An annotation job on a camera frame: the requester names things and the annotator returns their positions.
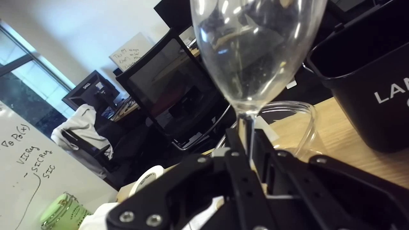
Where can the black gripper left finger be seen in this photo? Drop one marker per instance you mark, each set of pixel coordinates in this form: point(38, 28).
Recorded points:
point(176, 196)

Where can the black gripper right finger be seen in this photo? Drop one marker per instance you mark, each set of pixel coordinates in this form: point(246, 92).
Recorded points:
point(324, 193)

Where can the clear wine glass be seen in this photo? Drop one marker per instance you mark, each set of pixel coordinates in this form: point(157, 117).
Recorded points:
point(251, 48)

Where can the black landfill bin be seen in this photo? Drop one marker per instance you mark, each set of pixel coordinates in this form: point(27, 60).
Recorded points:
point(365, 66)

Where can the white tape roll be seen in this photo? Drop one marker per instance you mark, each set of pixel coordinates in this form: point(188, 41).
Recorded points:
point(145, 177)

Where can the clear plastic bowl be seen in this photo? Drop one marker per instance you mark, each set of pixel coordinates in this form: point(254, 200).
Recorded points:
point(290, 125)

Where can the light green jar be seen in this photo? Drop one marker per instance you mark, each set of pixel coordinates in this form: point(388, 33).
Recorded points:
point(65, 212)

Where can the white jacket on chair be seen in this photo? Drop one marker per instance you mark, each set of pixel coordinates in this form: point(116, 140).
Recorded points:
point(81, 122)

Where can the black computer monitor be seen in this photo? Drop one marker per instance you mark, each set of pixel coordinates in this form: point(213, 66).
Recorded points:
point(90, 89)

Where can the large whiteboard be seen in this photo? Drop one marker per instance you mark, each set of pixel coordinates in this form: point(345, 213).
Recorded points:
point(33, 171)

